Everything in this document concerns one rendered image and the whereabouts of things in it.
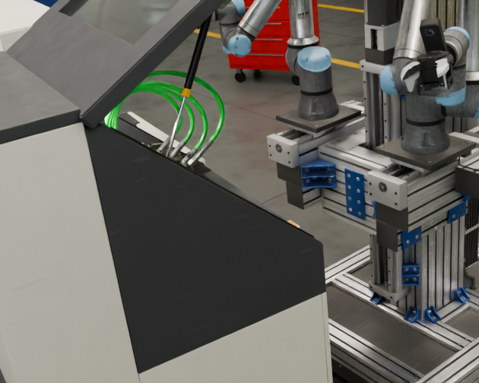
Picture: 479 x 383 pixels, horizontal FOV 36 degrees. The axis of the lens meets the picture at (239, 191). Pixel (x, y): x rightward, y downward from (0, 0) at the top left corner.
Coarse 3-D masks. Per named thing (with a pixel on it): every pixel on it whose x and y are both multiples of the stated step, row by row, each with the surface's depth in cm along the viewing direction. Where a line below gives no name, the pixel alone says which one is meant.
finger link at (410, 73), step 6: (408, 66) 168; (414, 66) 167; (402, 72) 165; (408, 72) 165; (414, 72) 169; (402, 78) 163; (408, 78) 167; (414, 78) 169; (408, 84) 168; (408, 90) 168
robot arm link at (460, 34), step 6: (450, 30) 185; (456, 30) 184; (462, 30) 186; (456, 36) 181; (462, 36) 183; (468, 36) 187; (462, 42) 182; (468, 42) 186; (462, 48) 181; (462, 54) 182; (462, 60) 185; (456, 66) 185
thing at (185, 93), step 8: (208, 24) 162; (200, 32) 163; (200, 40) 163; (200, 48) 163; (192, 56) 164; (200, 56) 165; (192, 64) 164; (192, 72) 165; (192, 80) 166; (184, 88) 166; (184, 96) 166; (184, 104) 168; (176, 120) 168; (176, 128) 169; (168, 152) 170
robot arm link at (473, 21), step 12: (468, 0) 201; (468, 12) 202; (468, 24) 204; (468, 48) 207; (468, 60) 208; (468, 72) 209; (468, 84) 210; (468, 96) 211; (456, 108) 214; (468, 108) 213
